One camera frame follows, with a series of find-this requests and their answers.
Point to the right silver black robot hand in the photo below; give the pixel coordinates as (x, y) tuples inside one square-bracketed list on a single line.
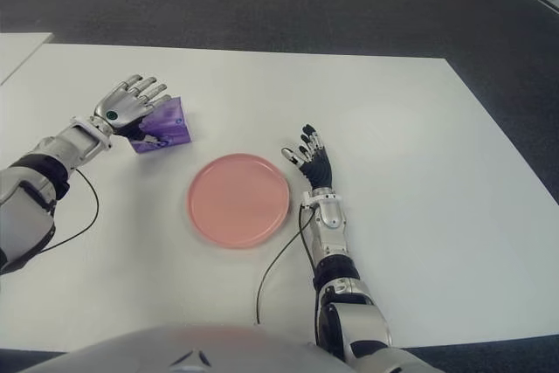
[(319, 167)]

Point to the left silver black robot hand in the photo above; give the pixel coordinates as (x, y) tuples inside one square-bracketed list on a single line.
[(124, 104)]

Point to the purple tissue paper pack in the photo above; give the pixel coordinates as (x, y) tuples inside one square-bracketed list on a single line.
[(170, 128)]

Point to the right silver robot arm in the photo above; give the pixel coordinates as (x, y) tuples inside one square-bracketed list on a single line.
[(332, 233)]

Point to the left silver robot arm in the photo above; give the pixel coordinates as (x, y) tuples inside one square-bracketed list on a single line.
[(65, 146)]

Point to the pink round plate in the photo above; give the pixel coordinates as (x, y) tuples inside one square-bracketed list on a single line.
[(238, 202)]

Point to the silver robot torso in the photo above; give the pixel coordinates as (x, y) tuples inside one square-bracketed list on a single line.
[(188, 351)]

